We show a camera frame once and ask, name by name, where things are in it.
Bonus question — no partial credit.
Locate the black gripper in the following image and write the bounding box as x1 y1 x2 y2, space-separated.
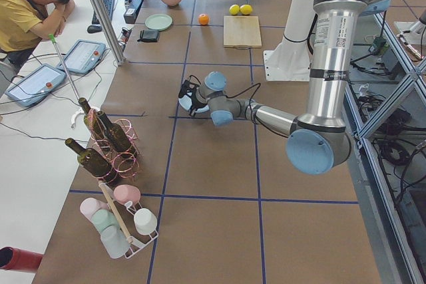
188 93 204 114

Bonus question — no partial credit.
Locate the orange fruit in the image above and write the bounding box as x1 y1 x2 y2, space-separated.
198 13 210 26

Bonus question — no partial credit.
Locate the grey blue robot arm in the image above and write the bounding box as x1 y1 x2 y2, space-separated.
178 0 391 174

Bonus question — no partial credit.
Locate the light blue plate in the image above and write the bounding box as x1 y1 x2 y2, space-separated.
178 96 209 113

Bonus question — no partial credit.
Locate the light green plate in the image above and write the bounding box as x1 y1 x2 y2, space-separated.
145 14 173 31

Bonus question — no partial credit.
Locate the wooden cutting board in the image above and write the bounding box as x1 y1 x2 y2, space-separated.
223 15 262 49

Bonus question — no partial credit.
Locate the dark folded cloth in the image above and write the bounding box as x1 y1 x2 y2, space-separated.
137 29 160 43

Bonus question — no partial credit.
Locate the dark green wine bottle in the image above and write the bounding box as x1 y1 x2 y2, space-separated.
78 97 108 148
65 138 118 184
97 111 137 158

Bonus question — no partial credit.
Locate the yellow lemon near board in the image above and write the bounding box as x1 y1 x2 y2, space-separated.
229 4 240 16

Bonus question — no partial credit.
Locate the yellow lemon far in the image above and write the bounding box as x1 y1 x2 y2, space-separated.
240 4 253 15

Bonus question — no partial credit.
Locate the blue teach pendant tablet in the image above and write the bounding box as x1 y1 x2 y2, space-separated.
63 39 106 75
5 64 66 107

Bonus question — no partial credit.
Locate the white cup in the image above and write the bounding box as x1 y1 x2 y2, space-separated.
134 208 158 235

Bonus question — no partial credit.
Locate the black computer mouse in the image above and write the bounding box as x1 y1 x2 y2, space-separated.
87 25 103 34

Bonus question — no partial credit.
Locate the black keyboard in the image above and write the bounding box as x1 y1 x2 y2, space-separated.
91 0 115 25

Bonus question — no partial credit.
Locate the pale green cup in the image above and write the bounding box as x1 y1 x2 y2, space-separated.
91 209 119 233

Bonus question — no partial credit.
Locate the pale pink cup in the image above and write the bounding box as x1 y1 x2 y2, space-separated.
79 198 109 221

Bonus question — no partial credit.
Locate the pale blue cup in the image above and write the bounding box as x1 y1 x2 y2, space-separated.
100 225 130 259

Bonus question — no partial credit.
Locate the metal pole green tip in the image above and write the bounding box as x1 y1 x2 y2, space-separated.
48 34 80 100

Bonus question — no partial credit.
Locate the person in yellow shirt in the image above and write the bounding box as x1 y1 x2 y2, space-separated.
1 0 75 71

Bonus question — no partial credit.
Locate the red cylinder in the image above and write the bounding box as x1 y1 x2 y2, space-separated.
1 247 43 273

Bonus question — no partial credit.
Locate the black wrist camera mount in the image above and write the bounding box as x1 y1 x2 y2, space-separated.
178 75 201 98

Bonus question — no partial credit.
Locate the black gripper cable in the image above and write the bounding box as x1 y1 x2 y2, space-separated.
188 74 294 138

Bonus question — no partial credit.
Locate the copper wire bottle rack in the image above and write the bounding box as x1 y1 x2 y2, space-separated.
85 108 140 182

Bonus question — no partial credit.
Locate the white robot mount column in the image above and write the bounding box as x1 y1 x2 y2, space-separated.
264 0 316 82

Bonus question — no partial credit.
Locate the wooden rack handle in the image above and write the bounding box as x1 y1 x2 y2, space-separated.
99 182 133 243

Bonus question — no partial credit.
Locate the aluminium frame post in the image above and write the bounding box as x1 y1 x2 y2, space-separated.
90 0 125 66

